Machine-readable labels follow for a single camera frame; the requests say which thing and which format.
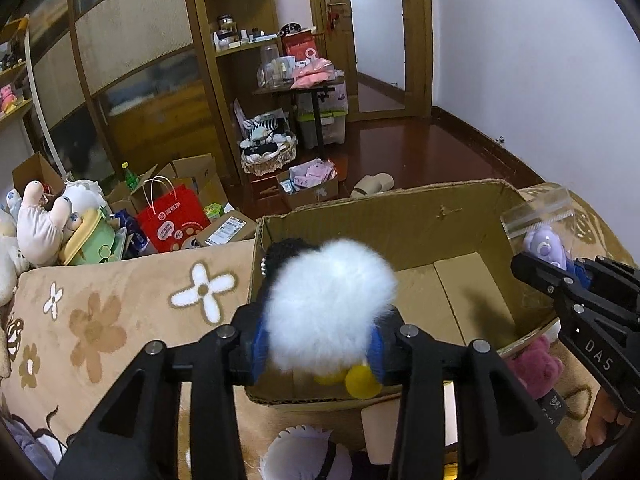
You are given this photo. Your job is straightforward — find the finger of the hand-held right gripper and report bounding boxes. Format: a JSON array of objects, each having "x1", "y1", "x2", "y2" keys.
[
  {"x1": 511, "y1": 252, "x2": 589, "y2": 306},
  {"x1": 575, "y1": 256, "x2": 640, "y2": 291}
]

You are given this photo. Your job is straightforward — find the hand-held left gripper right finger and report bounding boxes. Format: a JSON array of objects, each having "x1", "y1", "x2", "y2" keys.
[{"x1": 365, "y1": 310, "x2": 583, "y2": 480}]

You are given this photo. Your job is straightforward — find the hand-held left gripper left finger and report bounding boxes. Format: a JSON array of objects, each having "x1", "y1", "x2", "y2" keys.
[{"x1": 52, "y1": 302, "x2": 273, "y2": 480}]

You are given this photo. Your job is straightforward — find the clear bag with purple toy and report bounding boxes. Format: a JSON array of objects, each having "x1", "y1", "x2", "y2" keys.
[{"x1": 500, "y1": 187, "x2": 576, "y2": 273}]

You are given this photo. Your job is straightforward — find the white fluffy pompom toy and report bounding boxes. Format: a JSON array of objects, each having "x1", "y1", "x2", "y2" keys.
[{"x1": 262, "y1": 237, "x2": 398, "y2": 401}]

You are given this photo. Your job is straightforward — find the white pink soft cube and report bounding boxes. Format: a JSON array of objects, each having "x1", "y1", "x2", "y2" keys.
[{"x1": 360, "y1": 400, "x2": 458, "y2": 466}]

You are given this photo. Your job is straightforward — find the person's bare foot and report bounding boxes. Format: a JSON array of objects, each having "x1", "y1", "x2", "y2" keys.
[{"x1": 585, "y1": 389, "x2": 626, "y2": 452}]

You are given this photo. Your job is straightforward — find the white purple plush toy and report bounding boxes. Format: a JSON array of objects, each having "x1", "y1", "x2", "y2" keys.
[{"x1": 260, "y1": 425, "x2": 351, "y2": 480}]

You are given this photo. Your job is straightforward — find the sealed brown parcel box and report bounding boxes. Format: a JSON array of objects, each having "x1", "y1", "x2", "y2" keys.
[{"x1": 195, "y1": 210, "x2": 258, "y2": 248}]

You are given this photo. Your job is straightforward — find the flower-patterned beige blanket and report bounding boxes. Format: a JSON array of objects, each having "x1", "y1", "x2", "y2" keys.
[{"x1": 0, "y1": 187, "x2": 640, "y2": 480}]

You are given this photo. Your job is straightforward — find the red paper bag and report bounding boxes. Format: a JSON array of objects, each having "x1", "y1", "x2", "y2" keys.
[{"x1": 135, "y1": 176, "x2": 211, "y2": 253}]

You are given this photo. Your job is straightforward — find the cardboard box of pink packets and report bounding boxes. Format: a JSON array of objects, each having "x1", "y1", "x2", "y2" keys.
[{"x1": 277, "y1": 159, "x2": 341, "y2": 211}]

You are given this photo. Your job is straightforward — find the large open cardboard box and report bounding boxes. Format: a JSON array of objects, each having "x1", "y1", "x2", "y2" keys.
[{"x1": 105, "y1": 154, "x2": 231, "y2": 216}]

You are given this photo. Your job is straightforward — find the wicker basket of clothes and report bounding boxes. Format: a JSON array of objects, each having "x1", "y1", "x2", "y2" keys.
[{"x1": 240, "y1": 115, "x2": 299, "y2": 177}]

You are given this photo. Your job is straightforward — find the green yellow plush bag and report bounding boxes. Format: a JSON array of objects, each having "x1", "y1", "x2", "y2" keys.
[{"x1": 57, "y1": 207, "x2": 125, "y2": 266}]

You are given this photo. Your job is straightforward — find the green glass bottle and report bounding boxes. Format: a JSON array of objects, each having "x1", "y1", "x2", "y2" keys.
[{"x1": 121, "y1": 161, "x2": 143, "y2": 191}]

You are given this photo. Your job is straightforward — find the clear plastic storage box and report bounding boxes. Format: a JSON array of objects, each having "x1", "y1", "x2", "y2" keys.
[{"x1": 295, "y1": 85, "x2": 348, "y2": 148}]

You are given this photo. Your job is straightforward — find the white fluffy plush toy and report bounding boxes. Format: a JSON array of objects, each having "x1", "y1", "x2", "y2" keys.
[{"x1": 62, "y1": 180, "x2": 108, "y2": 211}]

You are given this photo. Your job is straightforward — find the small black side table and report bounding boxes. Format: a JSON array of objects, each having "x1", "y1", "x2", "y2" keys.
[{"x1": 252, "y1": 80, "x2": 346, "y2": 152}]

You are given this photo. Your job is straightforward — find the white plush toy pink feet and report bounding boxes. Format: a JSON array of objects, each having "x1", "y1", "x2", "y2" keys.
[{"x1": 15, "y1": 180, "x2": 76, "y2": 266}]

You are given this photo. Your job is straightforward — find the cream duck plush toy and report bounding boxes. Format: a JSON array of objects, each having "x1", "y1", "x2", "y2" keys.
[{"x1": 0, "y1": 210, "x2": 31, "y2": 306}]

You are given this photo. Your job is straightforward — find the pink packets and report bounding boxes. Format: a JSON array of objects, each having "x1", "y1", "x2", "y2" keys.
[{"x1": 292, "y1": 57, "x2": 346, "y2": 88}]

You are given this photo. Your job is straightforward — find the open brown cardboard box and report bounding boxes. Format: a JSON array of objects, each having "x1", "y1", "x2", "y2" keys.
[{"x1": 12, "y1": 152, "x2": 66, "y2": 196}]

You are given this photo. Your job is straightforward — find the clear plastic jar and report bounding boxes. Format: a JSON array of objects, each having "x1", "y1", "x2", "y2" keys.
[{"x1": 259, "y1": 45, "x2": 281, "y2": 87}]

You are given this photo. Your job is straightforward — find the wooden door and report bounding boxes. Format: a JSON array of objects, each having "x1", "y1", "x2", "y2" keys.
[{"x1": 305, "y1": 0, "x2": 360, "y2": 121}]

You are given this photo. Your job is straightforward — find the red box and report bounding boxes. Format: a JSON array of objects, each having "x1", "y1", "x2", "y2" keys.
[{"x1": 281, "y1": 30, "x2": 318, "y2": 63}]

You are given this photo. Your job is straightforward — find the wooden wardrobe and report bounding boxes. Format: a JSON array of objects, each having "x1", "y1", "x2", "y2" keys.
[{"x1": 70, "y1": 0, "x2": 241, "y2": 183}]

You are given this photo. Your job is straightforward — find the white pole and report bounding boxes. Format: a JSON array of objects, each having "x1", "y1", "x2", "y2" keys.
[{"x1": 22, "y1": 15, "x2": 63, "y2": 167}]

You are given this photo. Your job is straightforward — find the wooden corner shelf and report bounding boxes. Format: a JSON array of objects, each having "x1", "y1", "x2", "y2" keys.
[{"x1": 190, "y1": 0, "x2": 296, "y2": 171}]

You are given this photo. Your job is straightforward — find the wooden wall shelf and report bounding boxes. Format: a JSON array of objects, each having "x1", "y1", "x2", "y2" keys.
[{"x1": 0, "y1": 15, "x2": 36, "y2": 123}]

